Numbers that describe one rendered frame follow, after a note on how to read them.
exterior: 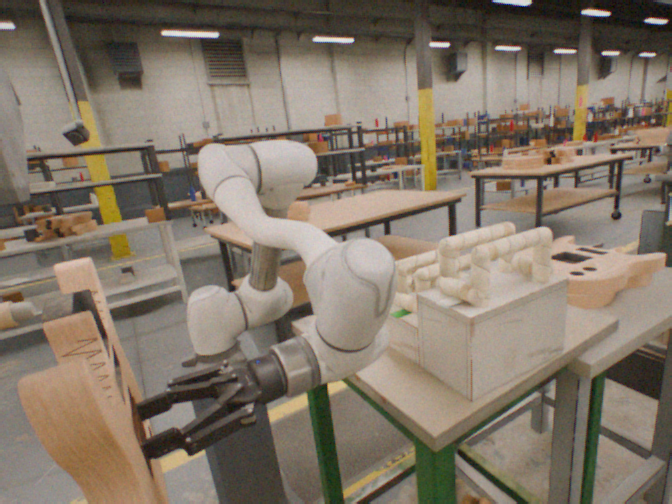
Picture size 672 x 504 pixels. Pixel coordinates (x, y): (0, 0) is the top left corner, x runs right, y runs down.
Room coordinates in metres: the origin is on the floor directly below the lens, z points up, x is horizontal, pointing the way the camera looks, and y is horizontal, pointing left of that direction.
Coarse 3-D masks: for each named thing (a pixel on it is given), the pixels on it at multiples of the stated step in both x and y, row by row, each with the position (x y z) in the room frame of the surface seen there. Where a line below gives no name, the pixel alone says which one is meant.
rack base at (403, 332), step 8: (392, 312) 0.79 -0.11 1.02; (392, 320) 0.78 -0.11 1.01; (400, 320) 0.75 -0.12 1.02; (408, 320) 0.74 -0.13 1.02; (416, 320) 0.74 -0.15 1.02; (392, 328) 0.78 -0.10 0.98; (400, 328) 0.75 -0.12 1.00; (408, 328) 0.73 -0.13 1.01; (416, 328) 0.70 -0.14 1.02; (392, 336) 0.79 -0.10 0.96; (400, 336) 0.76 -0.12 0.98; (408, 336) 0.73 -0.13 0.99; (416, 336) 0.70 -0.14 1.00; (392, 344) 0.79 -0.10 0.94; (400, 344) 0.76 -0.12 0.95; (408, 344) 0.73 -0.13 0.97; (416, 344) 0.70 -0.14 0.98; (400, 352) 0.76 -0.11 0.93; (408, 352) 0.73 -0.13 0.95; (416, 352) 0.71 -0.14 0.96; (416, 360) 0.71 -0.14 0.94
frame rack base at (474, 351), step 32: (512, 288) 0.66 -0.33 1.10; (544, 288) 0.65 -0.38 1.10; (448, 320) 0.61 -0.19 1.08; (480, 320) 0.58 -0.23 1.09; (512, 320) 0.61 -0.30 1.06; (544, 320) 0.65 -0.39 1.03; (448, 352) 0.62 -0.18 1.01; (480, 352) 0.58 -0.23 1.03; (512, 352) 0.61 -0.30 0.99; (544, 352) 0.65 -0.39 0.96; (448, 384) 0.62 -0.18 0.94; (480, 384) 0.58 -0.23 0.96
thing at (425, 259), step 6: (426, 252) 0.87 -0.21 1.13; (432, 252) 0.87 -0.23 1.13; (456, 252) 0.89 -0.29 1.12; (408, 258) 0.84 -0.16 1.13; (414, 258) 0.84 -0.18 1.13; (420, 258) 0.84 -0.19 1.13; (426, 258) 0.85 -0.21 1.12; (432, 258) 0.85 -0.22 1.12; (396, 264) 0.82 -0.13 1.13; (402, 264) 0.82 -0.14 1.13; (408, 264) 0.82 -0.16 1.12; (414, 264) 0.83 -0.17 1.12; (420, 264) 0.84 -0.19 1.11; (426, 264) 0.85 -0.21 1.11; (408, 270) 0.82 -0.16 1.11
